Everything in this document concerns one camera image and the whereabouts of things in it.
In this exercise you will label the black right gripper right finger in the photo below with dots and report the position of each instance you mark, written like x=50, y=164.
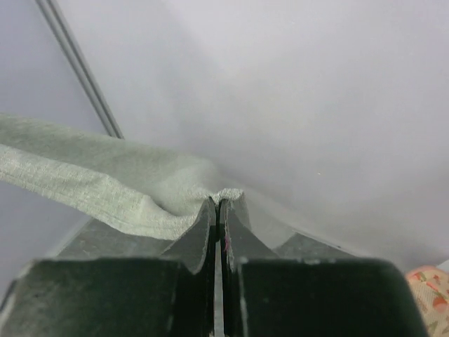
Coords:
x=266, y=295

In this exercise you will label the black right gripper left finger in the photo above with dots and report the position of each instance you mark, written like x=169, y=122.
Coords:
x=168, y=295

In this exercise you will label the grey cloth napkin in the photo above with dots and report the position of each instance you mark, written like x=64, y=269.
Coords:
x=136, y=189

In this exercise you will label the floral patterned cloth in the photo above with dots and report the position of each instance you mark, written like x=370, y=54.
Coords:
x=429, y=286

